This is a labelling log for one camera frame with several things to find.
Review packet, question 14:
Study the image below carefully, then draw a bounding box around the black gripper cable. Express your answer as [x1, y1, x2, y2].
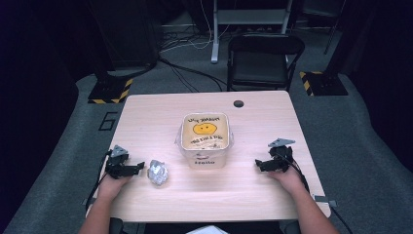
[85, 151, 111, 211]
[282, 155, 355, 234]

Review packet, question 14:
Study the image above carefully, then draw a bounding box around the black stand base striped tape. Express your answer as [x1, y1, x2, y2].
[298, 70, 349, 98]
[87, 77, 134, 105]

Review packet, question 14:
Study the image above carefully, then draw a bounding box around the black floor cable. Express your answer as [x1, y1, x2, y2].
[158, 57, 228, 93]

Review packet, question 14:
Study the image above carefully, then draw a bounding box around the person's left hand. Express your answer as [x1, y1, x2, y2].
[96, 174, 134, 203]

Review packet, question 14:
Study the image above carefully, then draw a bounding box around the person's right hand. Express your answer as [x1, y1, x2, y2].
[267, 167, 309, 197]

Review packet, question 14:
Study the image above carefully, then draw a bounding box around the grey table edge clamp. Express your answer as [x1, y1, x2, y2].
[313, 194, 339, 208]

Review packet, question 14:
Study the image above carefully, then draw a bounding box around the white floor cable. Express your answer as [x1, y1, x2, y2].
[160, 0, 230, 53]

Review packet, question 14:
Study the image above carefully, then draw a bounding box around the foil ball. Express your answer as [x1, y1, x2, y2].
[146, 159, 169, 186]

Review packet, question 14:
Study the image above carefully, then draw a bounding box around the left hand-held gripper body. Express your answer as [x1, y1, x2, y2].
[104, 144, 134, 180]

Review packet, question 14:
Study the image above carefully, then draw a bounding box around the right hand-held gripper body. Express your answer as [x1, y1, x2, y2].
[266, 137, 297, 174]

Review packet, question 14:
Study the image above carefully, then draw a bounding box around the white paper sheet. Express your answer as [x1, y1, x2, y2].
[185, 224, 229, 234]

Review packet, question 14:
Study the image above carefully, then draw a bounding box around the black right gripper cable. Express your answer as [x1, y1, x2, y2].
[282, 155, 355, 234]

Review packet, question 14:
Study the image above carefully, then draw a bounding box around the black folding chair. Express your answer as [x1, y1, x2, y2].
[226, 32, 307, 93]

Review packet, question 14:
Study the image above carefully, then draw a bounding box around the white bin with plastic liner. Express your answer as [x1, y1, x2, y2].
[174, 111, 235, 171]

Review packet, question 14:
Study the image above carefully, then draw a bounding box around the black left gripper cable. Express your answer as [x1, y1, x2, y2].
[85, 151, 111, 211]

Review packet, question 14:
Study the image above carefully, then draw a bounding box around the white metal desk frame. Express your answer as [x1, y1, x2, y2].
[209, 0, 294, 64]

